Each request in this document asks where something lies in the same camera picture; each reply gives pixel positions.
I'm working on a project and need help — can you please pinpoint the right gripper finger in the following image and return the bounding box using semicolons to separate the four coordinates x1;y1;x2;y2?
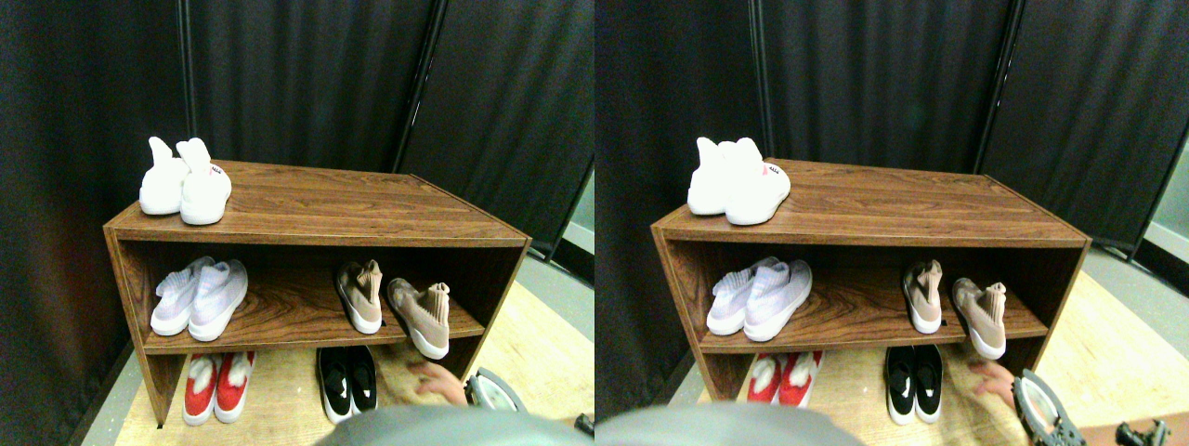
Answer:
1013;369;1086;446
464;368;529;414

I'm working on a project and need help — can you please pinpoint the person's hand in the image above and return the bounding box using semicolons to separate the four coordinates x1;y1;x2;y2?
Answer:
409;362;469;407
969;361;1019;412

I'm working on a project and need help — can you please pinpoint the black curtain pole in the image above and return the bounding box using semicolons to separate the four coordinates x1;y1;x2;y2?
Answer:
177;0;197;164
548;156;595;263
390;0;449;175
971;0;1027;175

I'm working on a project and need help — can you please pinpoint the brown shoe rack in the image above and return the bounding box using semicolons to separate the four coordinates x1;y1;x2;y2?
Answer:
103;160;533;428
650;158;1093;403

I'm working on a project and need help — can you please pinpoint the red shoe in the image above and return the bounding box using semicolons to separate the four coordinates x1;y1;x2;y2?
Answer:
746;353;786;405
778;351;824;408
182;353;224;426
214;351;256;425

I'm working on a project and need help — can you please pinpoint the white shoe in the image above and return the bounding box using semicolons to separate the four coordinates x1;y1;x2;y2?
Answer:
720;138;792;226
176;138;233;226
139;138;189;216
687;138;735;216

